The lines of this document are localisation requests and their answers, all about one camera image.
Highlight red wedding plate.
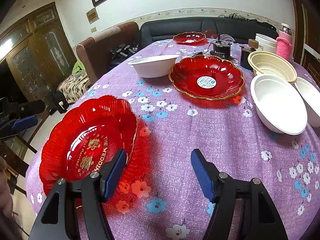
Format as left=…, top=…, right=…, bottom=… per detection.
left=39, top=95, right=138, bottom=195

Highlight red gold-rimmed plate with sticker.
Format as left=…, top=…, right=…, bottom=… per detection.
left=169, top=55, right=245, bottom=101

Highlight cream plastic bowl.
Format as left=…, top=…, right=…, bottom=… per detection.
left=248, top=51, right=297, bottom=84

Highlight wooden cabinet with glass doors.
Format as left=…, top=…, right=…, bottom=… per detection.
left=1, top=3, right=76, bottom=104

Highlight patterned cushion stool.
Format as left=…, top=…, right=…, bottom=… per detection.
left=57, top=70, right=91, bottom=103

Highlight purple floral tablecloth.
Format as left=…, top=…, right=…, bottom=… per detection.
left=25, top=37, right=320, bottom=240

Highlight brown armchair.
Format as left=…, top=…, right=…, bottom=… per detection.
left=75, top=21, right=139, bottom=84

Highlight large white paper bowl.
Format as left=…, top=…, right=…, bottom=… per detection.
left=250, top=74, right=308, bottom=135

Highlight white paper bowl at edge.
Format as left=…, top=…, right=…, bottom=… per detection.
left=295, top=77, right=320, bottom=128

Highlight black cylindrical device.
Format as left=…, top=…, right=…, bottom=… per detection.
left=240, top=47, right=256, bottom=71

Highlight brown tape roll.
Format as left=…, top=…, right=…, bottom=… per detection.
left=248, top=39, right=259, bottom=49

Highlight white plastic jar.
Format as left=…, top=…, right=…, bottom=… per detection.
left=255, top=34, right=277, bottom=54

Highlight black leather sofa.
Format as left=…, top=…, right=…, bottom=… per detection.
left=139, top=17, right=278, bottom=49

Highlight far red gold-rimmed plate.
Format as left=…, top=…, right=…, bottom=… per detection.
left=172, top=31, right=206, bottom=44

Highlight small wall plaque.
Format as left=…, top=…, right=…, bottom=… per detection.
left=86, top=7, right=99, bottom=24

